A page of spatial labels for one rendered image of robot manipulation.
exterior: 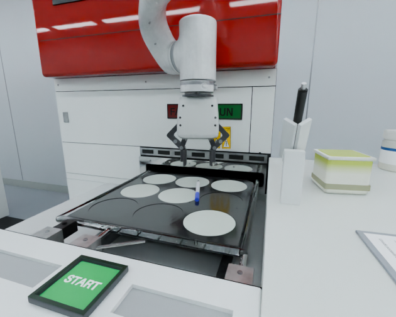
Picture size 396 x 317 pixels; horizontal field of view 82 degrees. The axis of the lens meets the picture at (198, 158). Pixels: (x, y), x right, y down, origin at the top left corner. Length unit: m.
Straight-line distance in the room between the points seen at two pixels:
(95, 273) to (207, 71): 0.43
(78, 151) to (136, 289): 0.84
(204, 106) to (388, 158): 0.45
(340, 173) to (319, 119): 1.79
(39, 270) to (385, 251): 0.35
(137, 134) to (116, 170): 0.17
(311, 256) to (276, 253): 0.03
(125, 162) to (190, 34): 0.53
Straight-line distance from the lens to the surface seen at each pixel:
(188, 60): 0.53
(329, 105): 2.24
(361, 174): 0.47
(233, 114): 0.72
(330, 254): 0.29
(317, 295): 0.23
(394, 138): 0.69
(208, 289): 0.23
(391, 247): 0.33
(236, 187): 0.63
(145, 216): 0.48
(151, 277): 0.24
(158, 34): 0.59
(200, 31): 0.54
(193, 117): 0.54
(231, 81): 0.72
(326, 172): 0.45
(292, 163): 0.37
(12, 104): 3.93
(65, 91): 1.05
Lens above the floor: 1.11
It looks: 13 degrees down
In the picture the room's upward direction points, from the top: straight up
